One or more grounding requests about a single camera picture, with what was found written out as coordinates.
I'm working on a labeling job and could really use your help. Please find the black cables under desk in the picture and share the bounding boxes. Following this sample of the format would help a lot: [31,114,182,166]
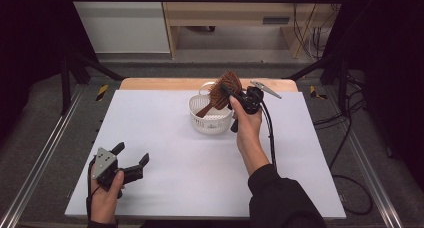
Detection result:
[291,0,334,61]

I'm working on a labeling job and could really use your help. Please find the aluminium rail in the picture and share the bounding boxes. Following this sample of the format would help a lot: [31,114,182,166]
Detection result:
[346,127,405,228]
[0,84,85,228]

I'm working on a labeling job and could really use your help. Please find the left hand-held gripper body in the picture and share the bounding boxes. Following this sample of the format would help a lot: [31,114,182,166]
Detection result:
[91,147,145,200]

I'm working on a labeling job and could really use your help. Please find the person's left hand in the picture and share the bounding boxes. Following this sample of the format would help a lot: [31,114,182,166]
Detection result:
[87,170,125,225]

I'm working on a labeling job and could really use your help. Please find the black metal stand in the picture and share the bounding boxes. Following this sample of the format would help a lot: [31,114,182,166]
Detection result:
[59,44,126,116]
[283,49,350,113]

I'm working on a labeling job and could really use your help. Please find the light wooden desk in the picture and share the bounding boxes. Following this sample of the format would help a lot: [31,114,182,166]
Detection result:
[159,0,346,60]

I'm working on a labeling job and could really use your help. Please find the hand-held gripper cable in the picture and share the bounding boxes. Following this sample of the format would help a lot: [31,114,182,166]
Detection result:
[85,157,102,220]
[259,100,279,172]

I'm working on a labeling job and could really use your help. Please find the left hand-held gripper cable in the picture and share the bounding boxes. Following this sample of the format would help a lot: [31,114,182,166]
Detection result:
[85,157,102,220]

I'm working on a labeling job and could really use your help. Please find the white slotted plastic basket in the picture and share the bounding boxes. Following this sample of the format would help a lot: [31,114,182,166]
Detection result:
[188,81,234,135]

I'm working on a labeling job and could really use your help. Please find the right hand-held gripper cable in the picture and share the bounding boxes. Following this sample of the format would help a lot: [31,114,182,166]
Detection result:
[259,100,279,172]

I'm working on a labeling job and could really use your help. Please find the wooden hairbrush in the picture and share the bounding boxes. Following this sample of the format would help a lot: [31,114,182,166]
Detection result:
[195,71,244,119]

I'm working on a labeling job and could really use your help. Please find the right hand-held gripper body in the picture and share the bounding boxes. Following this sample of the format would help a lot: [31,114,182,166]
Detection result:
[230,80,283,133]

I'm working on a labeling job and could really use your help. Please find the person's right hand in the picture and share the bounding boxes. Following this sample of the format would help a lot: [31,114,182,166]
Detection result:
[228,95,265,153]

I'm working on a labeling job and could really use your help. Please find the white cabinet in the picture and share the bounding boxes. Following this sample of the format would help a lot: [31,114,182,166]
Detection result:
[67,0,171,54]

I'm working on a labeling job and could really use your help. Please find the black floor cable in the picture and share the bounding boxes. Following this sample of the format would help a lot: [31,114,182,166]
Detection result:
[313,74,374,216]

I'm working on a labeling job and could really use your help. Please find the yellow black floor tape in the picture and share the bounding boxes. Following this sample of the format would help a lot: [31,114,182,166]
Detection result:
[95,83,110,102]
[309,85,328,101]

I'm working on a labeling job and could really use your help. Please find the black curtain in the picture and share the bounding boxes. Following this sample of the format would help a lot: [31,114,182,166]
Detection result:
[324,0,424,189]
[0,0,98,142]

